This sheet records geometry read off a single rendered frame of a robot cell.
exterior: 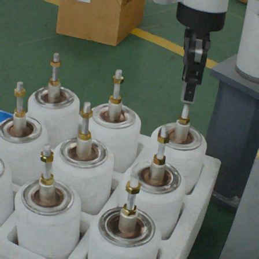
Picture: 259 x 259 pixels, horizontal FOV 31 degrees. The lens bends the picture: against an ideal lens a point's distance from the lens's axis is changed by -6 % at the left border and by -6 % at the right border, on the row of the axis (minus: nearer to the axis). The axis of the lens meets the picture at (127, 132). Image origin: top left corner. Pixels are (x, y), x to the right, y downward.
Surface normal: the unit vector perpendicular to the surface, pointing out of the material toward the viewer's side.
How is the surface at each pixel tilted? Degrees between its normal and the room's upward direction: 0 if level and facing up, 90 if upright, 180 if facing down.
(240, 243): 90
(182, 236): 0
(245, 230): 90
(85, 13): 89
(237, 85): 90
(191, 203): 0
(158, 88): 0
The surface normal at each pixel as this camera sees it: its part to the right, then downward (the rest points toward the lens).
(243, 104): -0.63, 0.38
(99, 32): -0.33, 0.49
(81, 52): 0.11, -0.82
